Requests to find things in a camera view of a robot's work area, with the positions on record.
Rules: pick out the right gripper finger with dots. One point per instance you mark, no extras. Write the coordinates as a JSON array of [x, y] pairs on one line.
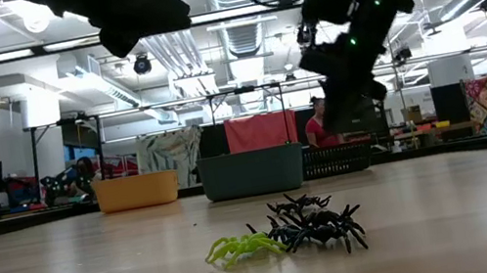
[[347, 104]]

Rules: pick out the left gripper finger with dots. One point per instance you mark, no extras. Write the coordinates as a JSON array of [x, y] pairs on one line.
[[145, 21]]

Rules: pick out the black plastic toy spider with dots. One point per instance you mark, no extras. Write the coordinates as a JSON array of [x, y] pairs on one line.
[[323, 229], [297, 205]]

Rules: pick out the teal plastic bin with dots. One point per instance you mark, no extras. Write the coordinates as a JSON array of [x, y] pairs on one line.
[[252, 174]]

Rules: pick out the person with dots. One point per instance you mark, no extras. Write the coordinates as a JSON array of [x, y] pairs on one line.
[[322, 130], [81, 176]]

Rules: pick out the black mesh plastic basket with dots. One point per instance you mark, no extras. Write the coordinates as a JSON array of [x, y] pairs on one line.
[[341, 160]]

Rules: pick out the cardboard box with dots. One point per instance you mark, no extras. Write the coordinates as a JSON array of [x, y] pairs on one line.
[[413, 114]]

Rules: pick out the red fabric backdrop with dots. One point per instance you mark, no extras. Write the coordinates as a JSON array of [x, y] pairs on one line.
[[260, 131]]

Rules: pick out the wooden desk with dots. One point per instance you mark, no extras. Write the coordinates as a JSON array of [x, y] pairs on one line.
[[436, 130]]

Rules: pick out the leaf print curtain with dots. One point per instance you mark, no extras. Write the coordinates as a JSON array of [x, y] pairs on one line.
[[171, 156]]

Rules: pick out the orange plastic bin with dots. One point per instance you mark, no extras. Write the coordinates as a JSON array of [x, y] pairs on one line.
[[136, 191]]

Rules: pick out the green plastic toy spider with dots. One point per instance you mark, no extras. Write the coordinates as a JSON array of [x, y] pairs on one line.
[[242, 247]]

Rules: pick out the black metal rack frame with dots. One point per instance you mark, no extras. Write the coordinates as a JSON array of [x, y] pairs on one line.
[[34, 152]]

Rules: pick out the black aluminium table frame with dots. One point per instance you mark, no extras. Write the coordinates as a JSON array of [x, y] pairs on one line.
[[15, 225]]

